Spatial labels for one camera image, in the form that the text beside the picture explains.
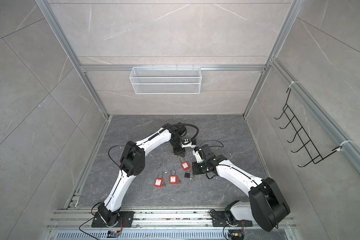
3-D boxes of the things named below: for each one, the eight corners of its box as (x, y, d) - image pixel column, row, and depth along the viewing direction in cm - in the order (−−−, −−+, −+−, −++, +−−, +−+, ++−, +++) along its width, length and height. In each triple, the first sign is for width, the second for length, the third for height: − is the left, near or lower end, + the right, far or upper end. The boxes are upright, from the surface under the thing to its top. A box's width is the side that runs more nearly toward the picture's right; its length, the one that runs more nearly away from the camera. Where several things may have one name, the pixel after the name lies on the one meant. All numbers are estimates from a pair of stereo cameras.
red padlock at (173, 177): (169, 184, 87) (169, 182, 85) (170, 170, 92) (170, 169, 91) (177, 184, 87) (177, 182, 85) (177, 170, 92) (177, 169, 91)
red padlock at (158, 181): (154, 187, 86) (153, 185, 84) (156, 173, 91) (155, 171, 89) (162, 187, 86) (161, 185, 84) (163, 173, 91) (163, 171, 89)
